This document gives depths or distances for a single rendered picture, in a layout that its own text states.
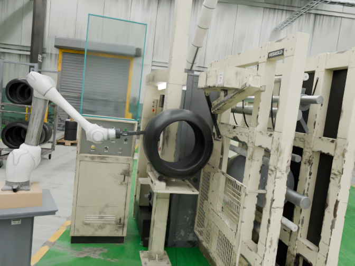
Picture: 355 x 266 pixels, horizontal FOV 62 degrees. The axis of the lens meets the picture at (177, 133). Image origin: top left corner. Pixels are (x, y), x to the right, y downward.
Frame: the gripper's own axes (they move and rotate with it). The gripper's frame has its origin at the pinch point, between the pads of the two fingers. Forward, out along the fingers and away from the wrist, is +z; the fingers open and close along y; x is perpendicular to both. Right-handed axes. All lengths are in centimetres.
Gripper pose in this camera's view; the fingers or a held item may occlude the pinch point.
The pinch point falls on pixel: (141, 132)
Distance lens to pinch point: 232.6
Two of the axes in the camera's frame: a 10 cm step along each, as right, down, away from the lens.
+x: 0.2, 9.9, 1.3
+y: -2.3, -1.2, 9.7
